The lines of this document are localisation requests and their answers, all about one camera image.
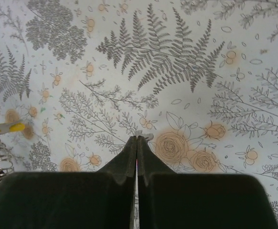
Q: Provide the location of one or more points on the floral patterned table mat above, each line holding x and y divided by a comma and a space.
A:
85, 75

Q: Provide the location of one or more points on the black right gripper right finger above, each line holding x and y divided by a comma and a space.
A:
168, 200

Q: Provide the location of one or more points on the yellow-capped key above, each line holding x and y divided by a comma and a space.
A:
11, 127

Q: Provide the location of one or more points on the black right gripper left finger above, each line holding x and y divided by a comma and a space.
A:
72, 200

